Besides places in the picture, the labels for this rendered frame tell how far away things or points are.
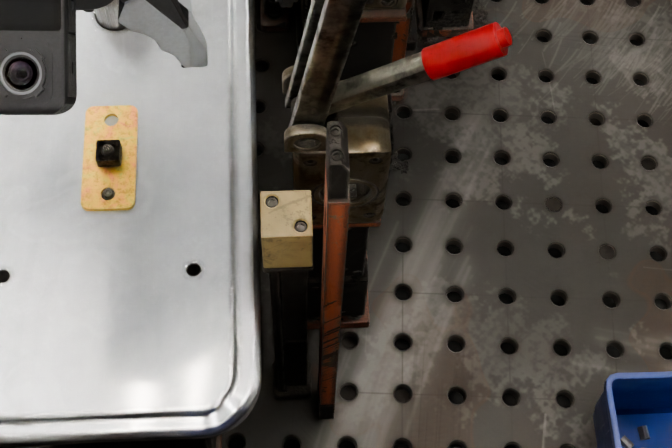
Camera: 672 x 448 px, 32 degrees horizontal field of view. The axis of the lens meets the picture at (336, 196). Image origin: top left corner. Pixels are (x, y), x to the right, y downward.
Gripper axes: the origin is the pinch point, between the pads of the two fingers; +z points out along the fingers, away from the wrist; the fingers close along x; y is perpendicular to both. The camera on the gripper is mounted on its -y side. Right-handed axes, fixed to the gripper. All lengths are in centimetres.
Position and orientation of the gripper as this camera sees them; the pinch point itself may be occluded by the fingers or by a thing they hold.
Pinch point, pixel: (86, 78)
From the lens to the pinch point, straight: 76.7
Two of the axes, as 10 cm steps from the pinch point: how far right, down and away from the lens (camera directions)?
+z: -0.2, 4.4, 9.0
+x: -10.0, 0.3, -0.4
